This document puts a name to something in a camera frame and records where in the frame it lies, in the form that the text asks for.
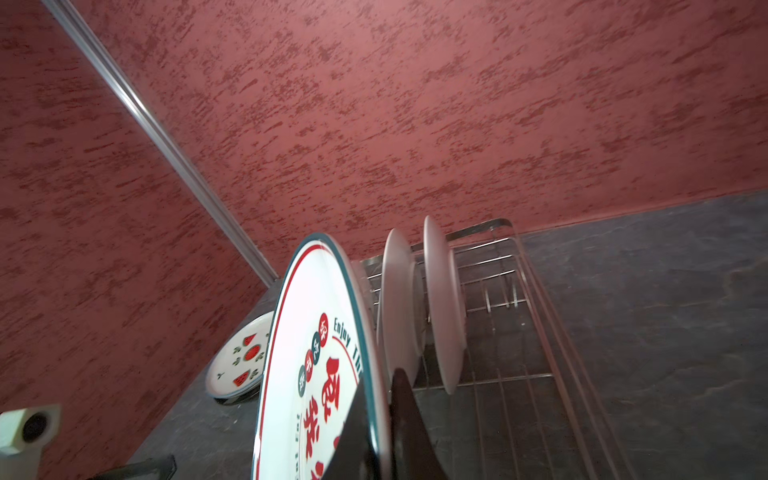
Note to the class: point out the metal wire dish rack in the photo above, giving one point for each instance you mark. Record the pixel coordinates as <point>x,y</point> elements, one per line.
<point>525,406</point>

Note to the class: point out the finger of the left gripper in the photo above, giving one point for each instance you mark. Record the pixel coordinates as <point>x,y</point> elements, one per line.
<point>161,468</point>

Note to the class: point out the left corner aluminium profile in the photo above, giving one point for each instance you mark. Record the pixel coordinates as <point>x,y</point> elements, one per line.
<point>69,18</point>

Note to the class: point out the watermelon print white plate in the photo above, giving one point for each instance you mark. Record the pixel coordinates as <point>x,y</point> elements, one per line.
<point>237,369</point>

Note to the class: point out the orange sunburst plate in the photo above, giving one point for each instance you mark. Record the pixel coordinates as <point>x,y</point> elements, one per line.
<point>402,315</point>
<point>445,304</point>

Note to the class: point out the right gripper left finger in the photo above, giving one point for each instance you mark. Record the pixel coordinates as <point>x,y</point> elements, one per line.
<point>351,458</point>

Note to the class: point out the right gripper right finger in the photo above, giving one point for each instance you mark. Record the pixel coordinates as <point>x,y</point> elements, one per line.
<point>413,453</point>

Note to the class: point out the red character white plate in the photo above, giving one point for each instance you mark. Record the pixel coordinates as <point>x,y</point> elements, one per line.
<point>322,346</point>

